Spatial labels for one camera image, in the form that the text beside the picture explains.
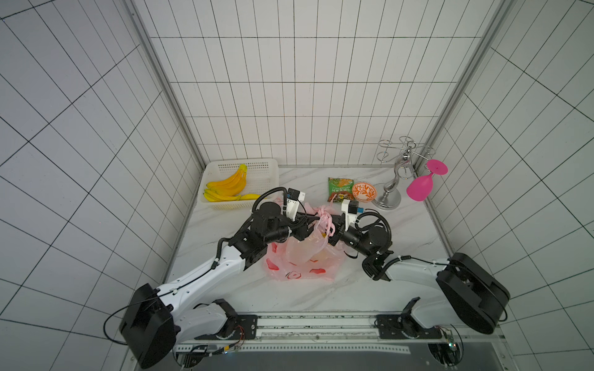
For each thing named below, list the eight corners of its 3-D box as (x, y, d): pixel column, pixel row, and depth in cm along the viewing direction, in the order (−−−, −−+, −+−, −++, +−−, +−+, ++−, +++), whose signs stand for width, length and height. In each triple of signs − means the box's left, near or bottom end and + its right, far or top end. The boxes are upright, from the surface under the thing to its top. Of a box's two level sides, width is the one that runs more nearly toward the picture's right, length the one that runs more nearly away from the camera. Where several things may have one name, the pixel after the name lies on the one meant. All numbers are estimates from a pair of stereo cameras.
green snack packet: (328, 203, 106) (328, 199, 104) (326, 182, 115) (326, 177, 112) (355, 203, 106) (357, 199, 104) (351, 182, 115) (353, 177, 112)
